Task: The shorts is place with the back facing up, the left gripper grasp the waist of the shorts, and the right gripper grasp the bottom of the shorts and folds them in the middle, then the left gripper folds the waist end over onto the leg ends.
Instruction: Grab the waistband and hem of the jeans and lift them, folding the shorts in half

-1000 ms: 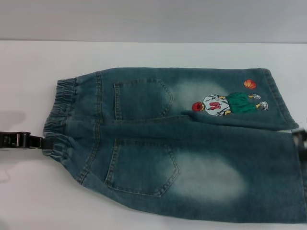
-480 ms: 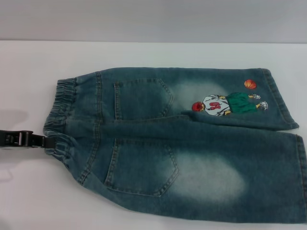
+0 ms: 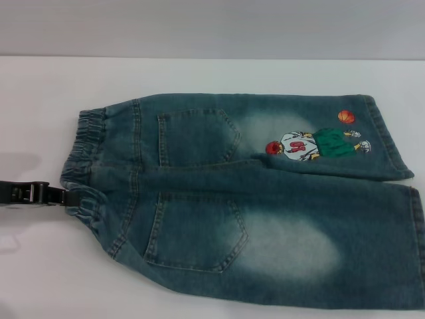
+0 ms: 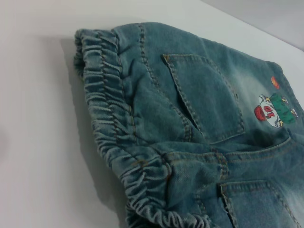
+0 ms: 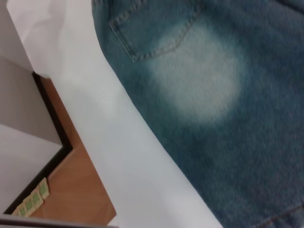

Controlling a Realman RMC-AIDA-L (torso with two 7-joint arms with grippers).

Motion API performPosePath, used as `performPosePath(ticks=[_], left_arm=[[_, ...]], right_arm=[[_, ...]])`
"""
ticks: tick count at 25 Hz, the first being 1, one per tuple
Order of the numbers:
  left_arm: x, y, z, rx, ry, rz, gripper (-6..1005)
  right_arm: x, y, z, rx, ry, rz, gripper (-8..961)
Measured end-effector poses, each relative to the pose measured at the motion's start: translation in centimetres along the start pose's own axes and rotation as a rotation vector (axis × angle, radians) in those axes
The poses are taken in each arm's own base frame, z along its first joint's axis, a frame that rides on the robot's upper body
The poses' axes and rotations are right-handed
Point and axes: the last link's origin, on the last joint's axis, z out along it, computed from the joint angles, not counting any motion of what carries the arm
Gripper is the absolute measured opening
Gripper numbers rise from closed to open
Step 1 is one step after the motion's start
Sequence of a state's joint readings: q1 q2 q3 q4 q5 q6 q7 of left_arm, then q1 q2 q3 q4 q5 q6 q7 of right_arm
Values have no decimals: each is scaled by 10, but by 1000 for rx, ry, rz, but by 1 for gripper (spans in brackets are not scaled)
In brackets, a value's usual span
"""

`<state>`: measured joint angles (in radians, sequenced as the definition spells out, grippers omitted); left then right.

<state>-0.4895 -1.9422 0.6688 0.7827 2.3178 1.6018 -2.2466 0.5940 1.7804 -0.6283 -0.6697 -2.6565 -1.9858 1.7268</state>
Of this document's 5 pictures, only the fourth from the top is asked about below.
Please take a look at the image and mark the blue denim shorts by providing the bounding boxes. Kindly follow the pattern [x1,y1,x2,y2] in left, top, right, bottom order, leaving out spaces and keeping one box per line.
[72,21,304,228]

